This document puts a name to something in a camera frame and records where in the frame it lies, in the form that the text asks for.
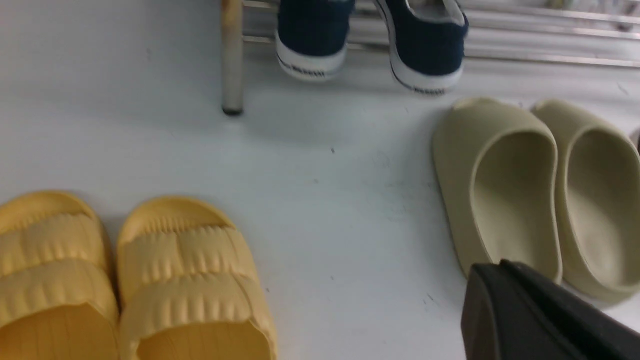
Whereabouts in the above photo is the stainless steel shoe rack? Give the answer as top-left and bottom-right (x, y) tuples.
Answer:
(221, 0), (639, 116)

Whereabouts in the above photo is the left yellow ridged slipper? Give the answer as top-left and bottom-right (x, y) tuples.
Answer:
(0, 190), (120, 360)

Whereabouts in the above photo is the olive green foam slipper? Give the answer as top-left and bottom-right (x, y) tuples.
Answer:
(531, 99), (639, 303)
(430, 96), (563, 284)

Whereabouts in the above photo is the right yellow ridged slipper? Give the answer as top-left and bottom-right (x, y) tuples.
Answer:
(116, 195), (278, 360)

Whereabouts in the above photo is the navy canvas slip-on shoe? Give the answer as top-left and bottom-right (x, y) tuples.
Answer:
(275, 0), (355, 82)
(374, 0), (469, 96)

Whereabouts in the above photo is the right olive green foam slipper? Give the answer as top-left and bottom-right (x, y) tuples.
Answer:
(531, 99), (639, 303)

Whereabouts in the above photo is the yellow ridged slipper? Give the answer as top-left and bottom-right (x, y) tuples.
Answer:
(0, 190), (120, 360)
(116, 195), (278, 360)

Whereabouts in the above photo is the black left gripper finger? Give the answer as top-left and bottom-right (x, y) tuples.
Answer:
(461, 259), (640, 360)

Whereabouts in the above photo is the left olive green foam slipper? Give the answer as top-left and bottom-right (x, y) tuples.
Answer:
(430, 96), (563, 284)

